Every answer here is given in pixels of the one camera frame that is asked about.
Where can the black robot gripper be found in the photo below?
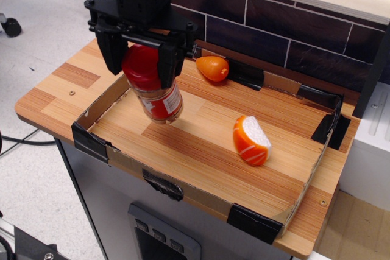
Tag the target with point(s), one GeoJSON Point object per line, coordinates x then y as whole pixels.
{"type": "Point", "coordinates": [150, 21]}

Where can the basil bottle with red cap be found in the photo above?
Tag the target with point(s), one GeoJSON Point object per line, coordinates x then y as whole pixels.
{"type": "Point", "coordinates": [140, 65]}

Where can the cardboard fence with black tape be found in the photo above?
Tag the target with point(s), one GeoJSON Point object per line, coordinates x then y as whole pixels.
{"type": "Point", "coordinates": [194, 159]}

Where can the orange toy carrot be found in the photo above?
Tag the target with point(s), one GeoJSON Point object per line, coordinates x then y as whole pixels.
{"type": "Point", "coordinates": [213, 67]}

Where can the black caster wheel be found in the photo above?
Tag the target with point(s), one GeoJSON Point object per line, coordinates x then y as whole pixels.
{"type": "Point", "coordinates": [11, 26]}

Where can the toy salmon sushi piece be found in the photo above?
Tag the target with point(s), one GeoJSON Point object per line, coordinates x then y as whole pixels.
{"type": "Point", "coordinates": [250, 141]}

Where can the grey control panel with buttons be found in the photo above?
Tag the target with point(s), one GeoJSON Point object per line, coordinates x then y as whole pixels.
{"type": "Point", "coordinates": [156, 239]}

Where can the dark tile backsplash panel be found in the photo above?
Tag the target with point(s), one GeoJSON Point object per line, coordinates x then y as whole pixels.
{"type": "Point", "coordinates": [338, 45]}

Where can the white side cabinet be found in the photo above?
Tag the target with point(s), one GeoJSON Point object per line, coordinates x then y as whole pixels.
{"type": "Point", "coordinates": [366, 173]}

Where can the black metal bracket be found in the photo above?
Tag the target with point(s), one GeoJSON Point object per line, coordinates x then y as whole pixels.
{"type": "Point", "coordinates": [17, 244]}

